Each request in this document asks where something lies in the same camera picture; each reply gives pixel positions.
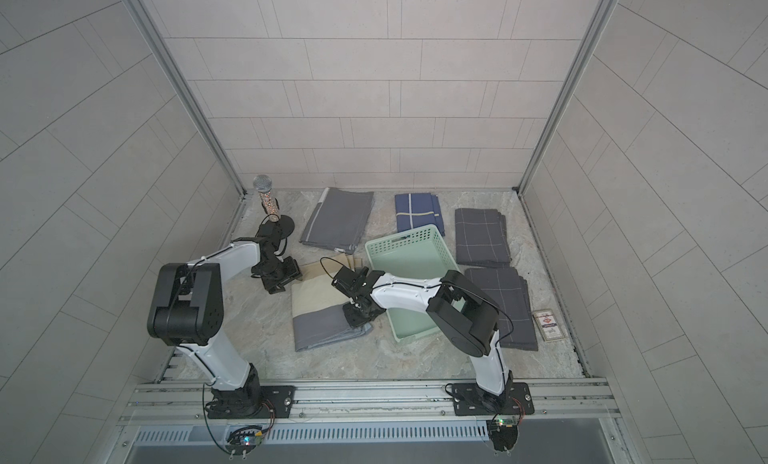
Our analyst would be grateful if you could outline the right green circuit board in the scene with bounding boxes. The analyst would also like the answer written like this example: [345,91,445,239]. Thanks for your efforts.
[486,419,519,453]

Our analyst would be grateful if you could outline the left green circuit board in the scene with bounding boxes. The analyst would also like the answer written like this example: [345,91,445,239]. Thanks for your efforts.
[226,425,264,460]

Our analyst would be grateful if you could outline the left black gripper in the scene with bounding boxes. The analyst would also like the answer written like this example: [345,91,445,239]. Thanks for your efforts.
[255,255,307,293]

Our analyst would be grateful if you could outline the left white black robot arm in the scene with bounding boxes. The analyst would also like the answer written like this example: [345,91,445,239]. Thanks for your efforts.
[147,214,301,419]

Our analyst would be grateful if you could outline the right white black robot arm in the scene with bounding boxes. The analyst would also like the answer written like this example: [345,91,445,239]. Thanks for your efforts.
[331,266,511,412]

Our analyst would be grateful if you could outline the aluminium mounting rail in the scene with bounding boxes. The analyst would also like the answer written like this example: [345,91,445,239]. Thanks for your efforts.
[117,378,620,426]

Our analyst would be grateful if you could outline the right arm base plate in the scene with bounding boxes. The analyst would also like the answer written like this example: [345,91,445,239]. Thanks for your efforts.
[444,382,535,416]

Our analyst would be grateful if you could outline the dark grey checked pillowcase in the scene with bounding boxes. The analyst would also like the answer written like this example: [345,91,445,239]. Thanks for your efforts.
[466,267,538,351]
[454,208,512,268]

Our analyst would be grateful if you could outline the green circuit board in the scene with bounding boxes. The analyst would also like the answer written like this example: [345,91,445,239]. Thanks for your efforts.
[486,419,519,453]
[226,425,264,460]

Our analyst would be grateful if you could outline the mint green plastic basket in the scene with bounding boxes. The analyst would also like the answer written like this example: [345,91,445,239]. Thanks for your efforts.
[365,224,459,343]

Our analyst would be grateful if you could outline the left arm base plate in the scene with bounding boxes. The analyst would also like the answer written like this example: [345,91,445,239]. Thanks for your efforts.
[204,385,296,420]

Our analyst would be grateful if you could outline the blue striped pillowcase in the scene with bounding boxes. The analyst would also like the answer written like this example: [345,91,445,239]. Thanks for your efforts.
[394,193,446,236]

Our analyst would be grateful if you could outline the plain grey folded pillowcase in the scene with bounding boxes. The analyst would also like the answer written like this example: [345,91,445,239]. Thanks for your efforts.
[299,187,374,254]

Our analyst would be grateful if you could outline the beige grey pillowcase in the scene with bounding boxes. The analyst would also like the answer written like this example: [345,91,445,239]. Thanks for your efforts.
[291,254,372,352]

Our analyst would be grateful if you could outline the small printed card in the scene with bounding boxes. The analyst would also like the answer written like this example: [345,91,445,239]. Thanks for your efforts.
[532,309,568,342]

